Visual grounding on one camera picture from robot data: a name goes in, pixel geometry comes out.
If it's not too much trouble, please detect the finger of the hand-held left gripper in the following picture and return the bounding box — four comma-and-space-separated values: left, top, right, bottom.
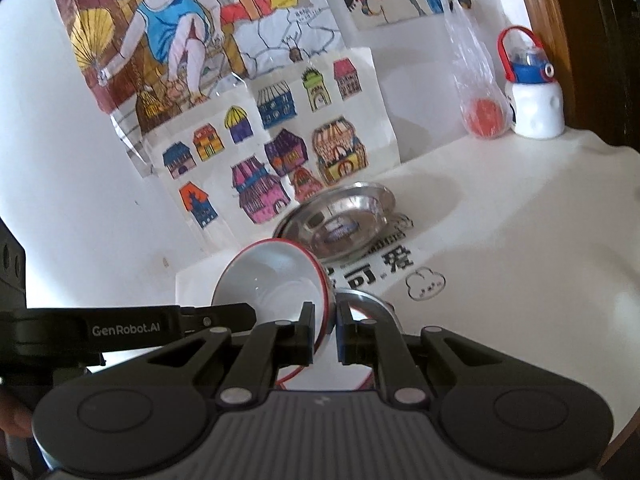
179, 302, 257, 339

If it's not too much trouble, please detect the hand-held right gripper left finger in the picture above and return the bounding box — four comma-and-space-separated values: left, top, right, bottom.
142, 301, 317, 407

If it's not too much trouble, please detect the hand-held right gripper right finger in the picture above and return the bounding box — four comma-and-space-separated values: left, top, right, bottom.
335, 300, 496, 407

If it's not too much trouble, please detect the stainless steel bowl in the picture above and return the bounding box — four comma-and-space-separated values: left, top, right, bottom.
336, 293, 402, 335

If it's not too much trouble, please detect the white bowl with red rim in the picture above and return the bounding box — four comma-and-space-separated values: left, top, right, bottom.
211, 240, 335, 392

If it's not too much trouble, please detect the deep stainless steel plate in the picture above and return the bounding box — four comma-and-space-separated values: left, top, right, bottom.
272, 182, 397, 264

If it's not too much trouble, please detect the person's left hand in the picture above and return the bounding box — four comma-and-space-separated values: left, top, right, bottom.
0, 391, 34, 437

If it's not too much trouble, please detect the colourful house drawing sheet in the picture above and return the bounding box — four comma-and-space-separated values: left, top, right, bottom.
112, 46, 402, 251

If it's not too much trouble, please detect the white printed tablecloth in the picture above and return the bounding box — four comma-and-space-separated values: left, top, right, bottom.
174, 124, 640, 461

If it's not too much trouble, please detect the orange ball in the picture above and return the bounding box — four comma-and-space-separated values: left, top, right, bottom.
462, 99, 503, 137

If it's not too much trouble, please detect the child with fan drawing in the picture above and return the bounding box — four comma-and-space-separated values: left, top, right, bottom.
49, 0, 346, 137

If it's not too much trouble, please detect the white and blue water bottle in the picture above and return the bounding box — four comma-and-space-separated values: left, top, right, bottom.
496, 25, 566, 140

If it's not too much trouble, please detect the clear plastic bag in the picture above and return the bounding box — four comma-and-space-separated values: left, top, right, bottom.
438, 0, 514, 140

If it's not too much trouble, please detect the brown wooden door frame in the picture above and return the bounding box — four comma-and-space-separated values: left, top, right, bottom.
510, 0, 640, 147

